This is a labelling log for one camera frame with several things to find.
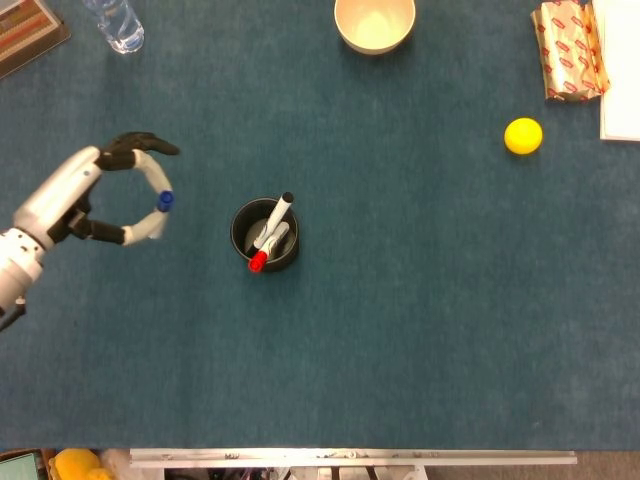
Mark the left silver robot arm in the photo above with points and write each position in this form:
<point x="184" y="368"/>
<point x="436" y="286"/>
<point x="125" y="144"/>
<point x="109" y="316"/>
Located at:
<point x="15" y="265"/>

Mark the red capped whiteboard marker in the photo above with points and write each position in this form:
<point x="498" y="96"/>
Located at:
<point x="258" y="261"/>

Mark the gold red wrapped package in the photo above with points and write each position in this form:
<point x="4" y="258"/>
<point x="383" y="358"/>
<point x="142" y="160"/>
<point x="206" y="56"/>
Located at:
<point x="570" y="50"/>

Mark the teal box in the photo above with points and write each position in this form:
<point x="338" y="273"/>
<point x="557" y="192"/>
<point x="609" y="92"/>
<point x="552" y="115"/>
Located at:
<point x="17" y="467"/>

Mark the striped colourful book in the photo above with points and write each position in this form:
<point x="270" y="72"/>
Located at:
<point x="25" y="30"/>

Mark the black cylindrical pen cup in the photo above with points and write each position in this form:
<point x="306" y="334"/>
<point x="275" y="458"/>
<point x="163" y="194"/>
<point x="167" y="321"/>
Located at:
<point x="292" y="250"/>

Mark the blue capped whiteboard marker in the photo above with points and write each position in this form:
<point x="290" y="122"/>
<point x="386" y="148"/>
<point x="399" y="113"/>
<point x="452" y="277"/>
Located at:
<point x="165" y="201"/>

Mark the aluminium frame rail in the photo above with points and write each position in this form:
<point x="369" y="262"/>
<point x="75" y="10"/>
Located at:
<point x="350" y="457"/>

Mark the yellow toy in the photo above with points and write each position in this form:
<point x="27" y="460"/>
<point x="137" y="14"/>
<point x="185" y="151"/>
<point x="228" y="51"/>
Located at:
<point x="77" y="465"/>

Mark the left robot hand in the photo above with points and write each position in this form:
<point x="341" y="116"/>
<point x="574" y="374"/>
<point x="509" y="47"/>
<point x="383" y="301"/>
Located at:
<point x="55" y="195"/>

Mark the white paper stack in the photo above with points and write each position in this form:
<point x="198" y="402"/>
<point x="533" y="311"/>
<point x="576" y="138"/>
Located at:
<point x="622" y="70"/>

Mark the clear plastic water bottle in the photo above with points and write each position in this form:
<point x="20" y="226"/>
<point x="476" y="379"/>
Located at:
<point x="120" y="25"/>

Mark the blue table mat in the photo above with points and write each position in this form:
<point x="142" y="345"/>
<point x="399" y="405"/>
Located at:
<point x="400" y="300"/>

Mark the black capped whiteboard marker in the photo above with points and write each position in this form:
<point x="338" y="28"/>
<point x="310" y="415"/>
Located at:
<point x="277" y="215"/>

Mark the cream bowl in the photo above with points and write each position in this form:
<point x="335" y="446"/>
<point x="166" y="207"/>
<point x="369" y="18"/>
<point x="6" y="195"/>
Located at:
<point x="375" y="25"/>

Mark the yellow ball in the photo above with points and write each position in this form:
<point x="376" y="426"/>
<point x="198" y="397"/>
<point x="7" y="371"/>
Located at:
<point x="523" y="136"/>

